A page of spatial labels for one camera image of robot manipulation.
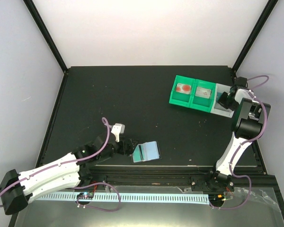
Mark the black leather card holder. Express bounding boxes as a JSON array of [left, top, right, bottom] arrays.
[[132, 141, 161, 164]]

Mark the white card red pattern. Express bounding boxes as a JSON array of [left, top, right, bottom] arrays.
[[195, 87, 212, 99]]

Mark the teal AION VIP card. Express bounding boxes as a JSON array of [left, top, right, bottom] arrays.
[[216, 92, 222, 102]]

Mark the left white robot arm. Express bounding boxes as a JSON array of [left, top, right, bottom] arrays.
[[0, 135, 138, 215]]

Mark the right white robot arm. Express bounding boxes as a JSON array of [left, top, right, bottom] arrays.
[[191, 77, 271, 193]]

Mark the card with red circles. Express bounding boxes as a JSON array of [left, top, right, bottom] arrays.
[[176, 83, 192, 95]]

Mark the white bin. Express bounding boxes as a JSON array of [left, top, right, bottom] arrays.
[[210, 83, 234, 118]]

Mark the middle green bin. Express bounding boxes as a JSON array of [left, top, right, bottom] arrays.
[[189, 79, 216, 113]]

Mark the green bin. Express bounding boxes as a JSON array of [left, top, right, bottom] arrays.
[[189, 79, 216, 113], [169, 75, 196, 108]]

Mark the left green bin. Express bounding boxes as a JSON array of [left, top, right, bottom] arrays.
[[169, 75, 196, 108]]

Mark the small circuit board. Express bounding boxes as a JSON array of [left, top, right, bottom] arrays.
[[77, 192, 94, 200]]

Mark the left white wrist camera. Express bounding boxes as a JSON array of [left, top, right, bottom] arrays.
[[111, 123, 125, 142]]

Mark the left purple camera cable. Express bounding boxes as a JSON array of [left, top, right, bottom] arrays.
[[0, 117, 111, 208]]

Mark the purple camera cable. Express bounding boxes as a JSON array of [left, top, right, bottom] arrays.
[[229, 75, 270, 175], [0, 117, 111, 208]]

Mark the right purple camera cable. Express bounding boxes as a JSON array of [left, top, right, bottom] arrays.
[[229, 75, 270, 175]]

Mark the purple cable loop left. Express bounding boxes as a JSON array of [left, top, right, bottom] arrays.
[[70, 181, 122, 211]]

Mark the purple cable loop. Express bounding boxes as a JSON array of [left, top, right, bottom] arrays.
[[209, 175, 252, 210], [70, 181, 122, 211]]

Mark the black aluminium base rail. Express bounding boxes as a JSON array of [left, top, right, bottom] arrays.
[[79, 164, 279, 192]]

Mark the white slotted cable duct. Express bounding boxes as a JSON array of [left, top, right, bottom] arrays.
[[38, 192, 209, 205]]

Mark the purple cable loop right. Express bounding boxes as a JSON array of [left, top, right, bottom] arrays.
[[209, 175, 252, 210]]

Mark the right black frame post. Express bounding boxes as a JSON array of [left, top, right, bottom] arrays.
[[232, 0, 278, 73]]

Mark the black frame post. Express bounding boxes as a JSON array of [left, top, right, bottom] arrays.
[[232, 0, 278, 73], [23, 0, 68, 73]]

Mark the left black frame post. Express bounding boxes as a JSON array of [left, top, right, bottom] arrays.
[[23, 0, 68, 73]]

